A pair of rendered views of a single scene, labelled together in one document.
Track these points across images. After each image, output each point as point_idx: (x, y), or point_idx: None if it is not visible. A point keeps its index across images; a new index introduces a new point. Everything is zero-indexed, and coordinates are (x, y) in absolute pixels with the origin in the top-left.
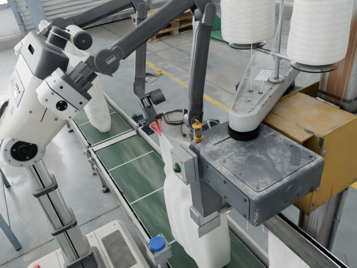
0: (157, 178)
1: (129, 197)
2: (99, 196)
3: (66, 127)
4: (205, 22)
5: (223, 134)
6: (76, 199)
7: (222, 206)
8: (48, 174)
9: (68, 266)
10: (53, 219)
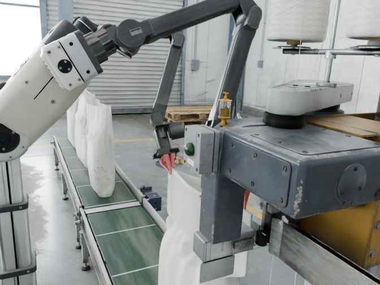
0: (153, 254)
1: (112, 268)
2: (74, 273)
3: (61, 195)
4: (249, 23)
5: (257, 121)
6: (46, 272)
7: (240, 240)
8: (21, 186)
9: None
10: (7, 254)
